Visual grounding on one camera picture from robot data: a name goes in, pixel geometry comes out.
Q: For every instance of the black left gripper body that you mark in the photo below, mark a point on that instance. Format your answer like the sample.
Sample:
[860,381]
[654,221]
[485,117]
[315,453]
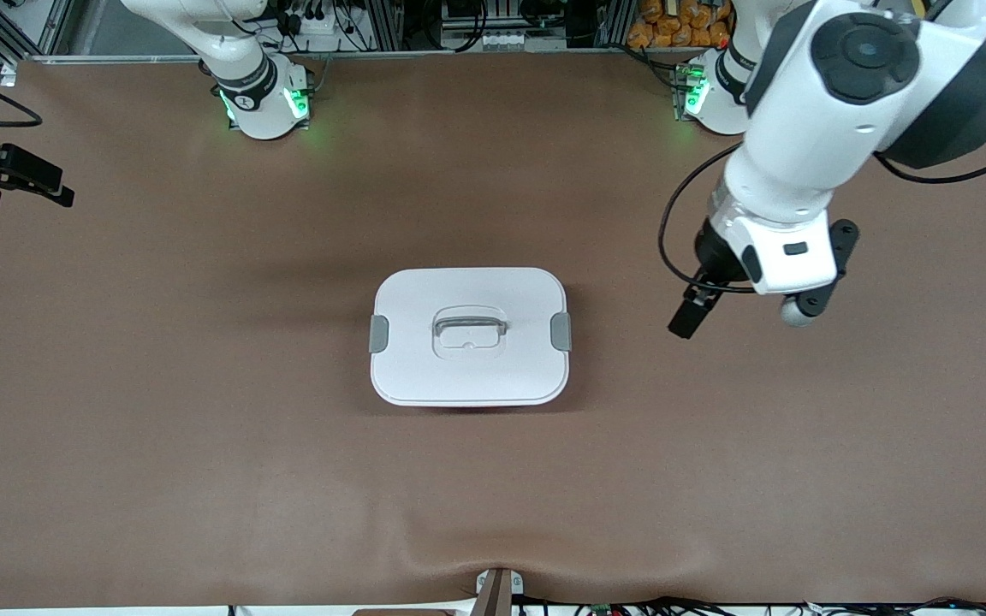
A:
[713,251]

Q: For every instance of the white box lid grey clips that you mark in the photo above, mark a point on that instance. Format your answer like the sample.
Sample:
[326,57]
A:
[420,368]

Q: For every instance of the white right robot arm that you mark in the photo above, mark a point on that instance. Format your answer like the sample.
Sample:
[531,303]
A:
[262,98]

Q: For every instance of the grey control box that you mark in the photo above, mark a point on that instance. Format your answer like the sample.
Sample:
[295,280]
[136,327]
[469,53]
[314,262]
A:
[501,38]

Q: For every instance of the brown table mat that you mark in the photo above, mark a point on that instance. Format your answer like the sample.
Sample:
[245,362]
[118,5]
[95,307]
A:
[715,470]

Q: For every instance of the orange snack packets pile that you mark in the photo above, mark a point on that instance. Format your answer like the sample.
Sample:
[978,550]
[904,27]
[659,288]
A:
[673,26]

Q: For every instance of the white power strip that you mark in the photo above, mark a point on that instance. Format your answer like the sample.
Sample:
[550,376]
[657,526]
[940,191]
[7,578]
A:
[322,26]

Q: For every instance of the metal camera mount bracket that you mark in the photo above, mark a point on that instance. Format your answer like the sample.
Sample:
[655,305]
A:
[497,595]

